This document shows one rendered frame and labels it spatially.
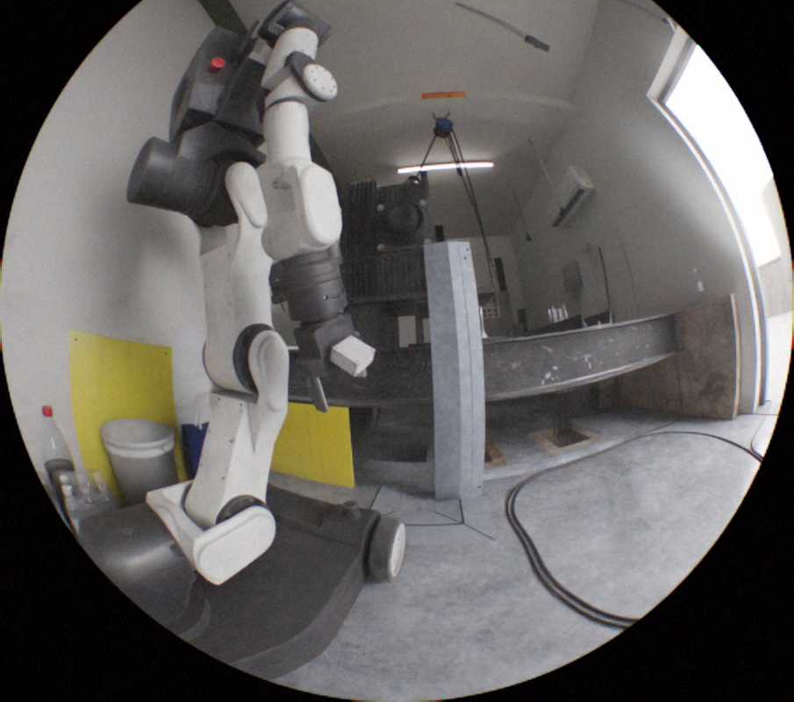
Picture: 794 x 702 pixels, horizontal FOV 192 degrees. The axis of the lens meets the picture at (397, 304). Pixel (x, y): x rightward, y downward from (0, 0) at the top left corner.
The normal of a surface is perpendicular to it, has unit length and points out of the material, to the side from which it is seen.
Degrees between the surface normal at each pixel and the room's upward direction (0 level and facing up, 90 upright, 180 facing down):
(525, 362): 90
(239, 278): 90
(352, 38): 180
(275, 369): 90
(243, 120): 126
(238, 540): 90
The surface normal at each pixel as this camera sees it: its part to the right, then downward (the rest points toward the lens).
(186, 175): 0.94, 0.31
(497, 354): -0.17, -0.21
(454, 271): 0.06, -0.22
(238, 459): 0.98, -0.09
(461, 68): 0.04, 0.97
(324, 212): 0.87, -0.06
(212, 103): 0.83, 0.36
